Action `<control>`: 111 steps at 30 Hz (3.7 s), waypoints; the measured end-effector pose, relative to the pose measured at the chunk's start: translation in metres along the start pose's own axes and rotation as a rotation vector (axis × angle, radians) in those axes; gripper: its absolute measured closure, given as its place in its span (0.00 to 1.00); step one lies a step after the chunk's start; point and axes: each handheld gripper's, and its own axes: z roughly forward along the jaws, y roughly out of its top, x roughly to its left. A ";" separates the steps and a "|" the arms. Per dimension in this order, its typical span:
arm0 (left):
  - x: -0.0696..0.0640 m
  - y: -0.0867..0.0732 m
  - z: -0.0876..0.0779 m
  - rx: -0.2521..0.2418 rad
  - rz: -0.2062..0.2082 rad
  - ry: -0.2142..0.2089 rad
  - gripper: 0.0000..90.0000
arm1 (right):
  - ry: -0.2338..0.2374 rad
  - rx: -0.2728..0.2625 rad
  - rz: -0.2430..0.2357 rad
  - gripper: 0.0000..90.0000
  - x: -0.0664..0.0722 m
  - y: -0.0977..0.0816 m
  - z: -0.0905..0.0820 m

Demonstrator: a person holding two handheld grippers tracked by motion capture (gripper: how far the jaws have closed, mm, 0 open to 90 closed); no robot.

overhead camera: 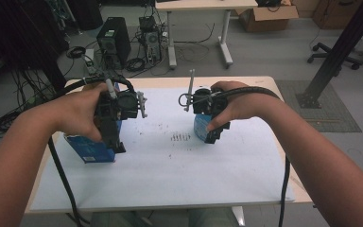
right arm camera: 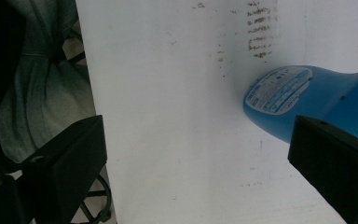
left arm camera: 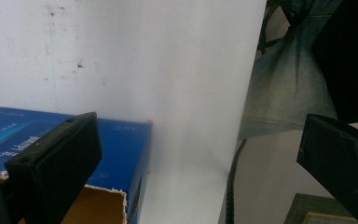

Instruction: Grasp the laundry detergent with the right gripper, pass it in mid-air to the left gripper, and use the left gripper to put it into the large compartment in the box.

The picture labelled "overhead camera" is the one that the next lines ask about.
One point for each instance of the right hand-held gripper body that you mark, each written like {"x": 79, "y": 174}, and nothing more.
{"x": 206, "y": 101}

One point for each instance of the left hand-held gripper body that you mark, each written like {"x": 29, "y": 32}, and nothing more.
{"x": 119, "y": 104}

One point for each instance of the light blue bottle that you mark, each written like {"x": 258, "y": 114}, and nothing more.
{"x": 201, "y": 127}

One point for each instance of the blue cardboard box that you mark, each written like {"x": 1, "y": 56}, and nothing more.
{"x": 88, "y": 149}

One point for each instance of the person's right hand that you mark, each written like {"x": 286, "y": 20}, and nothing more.
{"x": 245, "y": 104}

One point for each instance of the person's left hand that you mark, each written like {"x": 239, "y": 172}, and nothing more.
{"x": 75, "y": 110}

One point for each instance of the light wooden table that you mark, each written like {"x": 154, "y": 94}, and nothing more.
{"x": 170, "y": 82}

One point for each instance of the power strip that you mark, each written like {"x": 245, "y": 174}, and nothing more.
{"x": 89, "y": 63}

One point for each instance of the white table mat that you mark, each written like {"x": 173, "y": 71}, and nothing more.
{"x": 176, "y": 176}

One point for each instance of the black computer tower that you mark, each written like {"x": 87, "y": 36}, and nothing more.
{"x": 113, "y": 41}

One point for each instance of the grey open computer tower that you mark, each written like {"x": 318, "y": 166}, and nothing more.
{"x": 151, "y": 41}

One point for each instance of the white table leg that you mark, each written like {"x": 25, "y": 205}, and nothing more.
{"x": 238, "y": 216}

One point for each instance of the white-legged desk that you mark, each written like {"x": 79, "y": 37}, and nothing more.
{"x": 201, "y": 4}

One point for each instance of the open cardboard box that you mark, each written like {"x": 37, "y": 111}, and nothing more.
{"x": 267, "y": 19}

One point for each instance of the grey floor mat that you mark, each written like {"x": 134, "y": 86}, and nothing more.
{"x": 327, "y": 116}

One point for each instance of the black office chair base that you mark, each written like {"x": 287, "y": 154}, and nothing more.
{"x": 323, "y": 53}

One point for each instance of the closed brown cardboard box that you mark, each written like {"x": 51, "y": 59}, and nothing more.
{"x": 334, "y": 14}

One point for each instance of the black metal post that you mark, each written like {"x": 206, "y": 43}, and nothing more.
{"x": 343, "y": 47}

